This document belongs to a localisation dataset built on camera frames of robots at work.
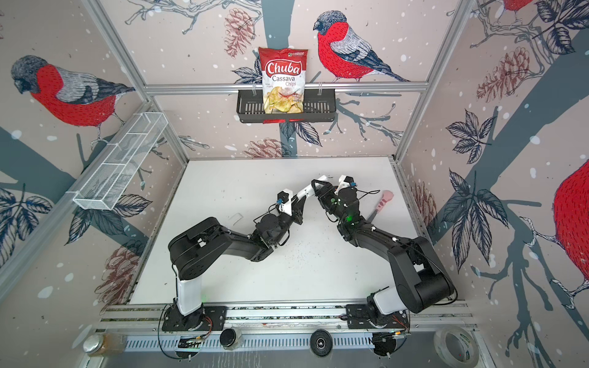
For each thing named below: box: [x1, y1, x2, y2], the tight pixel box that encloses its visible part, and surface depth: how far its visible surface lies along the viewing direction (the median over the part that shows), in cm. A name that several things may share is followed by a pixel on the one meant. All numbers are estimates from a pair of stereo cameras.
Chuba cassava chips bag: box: [258, 46, 309, 115], surface depth 86 cm
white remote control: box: [296, 174, 329, 201], surface depth 84 cm
